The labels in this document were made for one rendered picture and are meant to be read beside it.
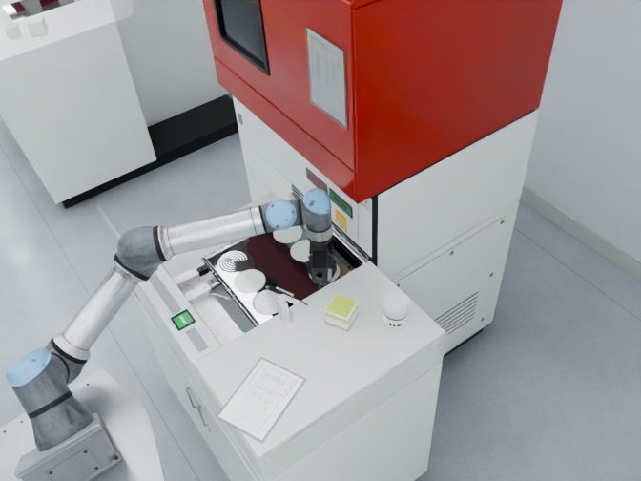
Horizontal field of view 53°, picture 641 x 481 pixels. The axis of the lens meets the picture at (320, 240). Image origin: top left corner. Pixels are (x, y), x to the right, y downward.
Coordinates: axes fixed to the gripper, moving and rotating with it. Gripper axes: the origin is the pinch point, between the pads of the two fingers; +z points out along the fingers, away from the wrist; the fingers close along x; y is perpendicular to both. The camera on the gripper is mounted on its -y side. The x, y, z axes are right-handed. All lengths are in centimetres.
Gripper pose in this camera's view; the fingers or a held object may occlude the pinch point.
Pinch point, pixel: (322, 283)
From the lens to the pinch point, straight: 202.2
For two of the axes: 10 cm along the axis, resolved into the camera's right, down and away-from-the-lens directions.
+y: 0.4, -7.2, 6.9
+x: -10.0, 0.1, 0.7
